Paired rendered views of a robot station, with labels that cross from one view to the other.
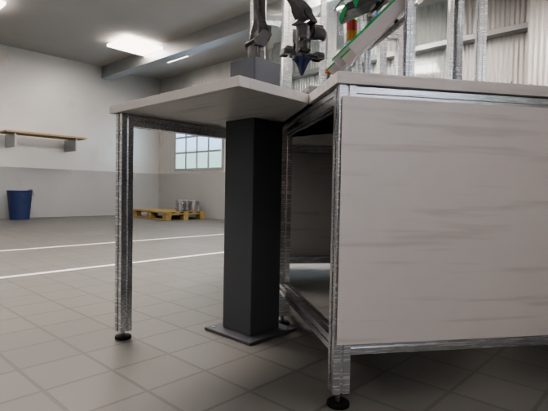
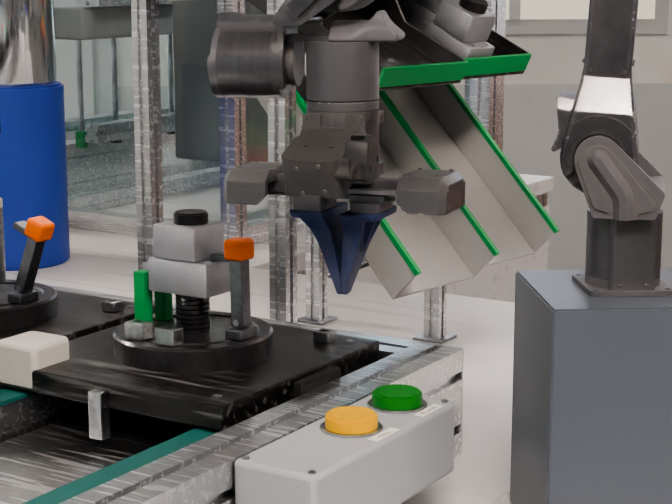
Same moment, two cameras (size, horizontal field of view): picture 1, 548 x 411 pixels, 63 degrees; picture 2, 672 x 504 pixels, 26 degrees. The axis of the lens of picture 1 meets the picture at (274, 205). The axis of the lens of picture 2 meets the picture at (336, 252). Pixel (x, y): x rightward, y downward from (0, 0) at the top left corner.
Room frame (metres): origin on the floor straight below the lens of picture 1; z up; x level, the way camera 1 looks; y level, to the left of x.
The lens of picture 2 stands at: (2.73, 0.67, 1.31)
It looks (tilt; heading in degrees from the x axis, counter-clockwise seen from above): 11 degrees down; 223
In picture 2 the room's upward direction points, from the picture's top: straight up
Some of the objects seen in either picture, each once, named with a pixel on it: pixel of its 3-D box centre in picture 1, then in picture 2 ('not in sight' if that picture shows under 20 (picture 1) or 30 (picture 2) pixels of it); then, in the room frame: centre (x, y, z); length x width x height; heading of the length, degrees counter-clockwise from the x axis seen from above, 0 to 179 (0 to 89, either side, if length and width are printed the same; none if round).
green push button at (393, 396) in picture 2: not in sight; (397, 402); (1.88, -0.05, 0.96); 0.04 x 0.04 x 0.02
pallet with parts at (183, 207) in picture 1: (168, 209); not in sight; (8.67, 2.05, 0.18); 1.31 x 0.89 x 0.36; 47
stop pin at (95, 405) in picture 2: not in sight; (99, 414); (2.03, -0.24, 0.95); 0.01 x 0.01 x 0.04; 11
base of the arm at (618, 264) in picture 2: (255, 55); (622, 248); (1.77, 0.08, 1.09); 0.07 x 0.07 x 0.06; 47
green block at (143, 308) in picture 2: not in sight; (143, 298); (1.92, -0.31, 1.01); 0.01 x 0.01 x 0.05; 11
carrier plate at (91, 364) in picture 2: not in sight; (193, 361); (1.90, -0.27, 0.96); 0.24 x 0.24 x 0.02; 11
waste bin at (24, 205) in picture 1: (20, 203); not in sight; (7.61, 4.31, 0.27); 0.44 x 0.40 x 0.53; 137
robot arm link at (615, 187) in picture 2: (256, 40); (620, 173); (1.78, 0.08, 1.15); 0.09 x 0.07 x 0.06; 30
